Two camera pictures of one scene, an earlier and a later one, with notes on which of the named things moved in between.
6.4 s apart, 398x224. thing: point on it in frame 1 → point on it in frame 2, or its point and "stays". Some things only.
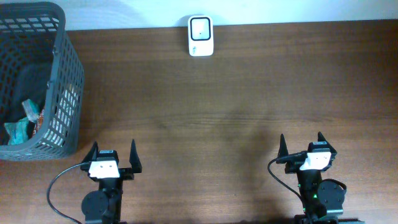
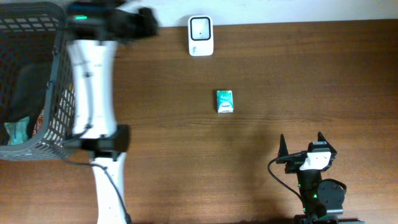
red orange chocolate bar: [40, 124] stays
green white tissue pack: [31, 109] → [225, 102]
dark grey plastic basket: [39, 61] stays
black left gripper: [134, 160] → [154, 23]
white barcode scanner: [201, 35] stays
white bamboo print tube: [17, 130] stays
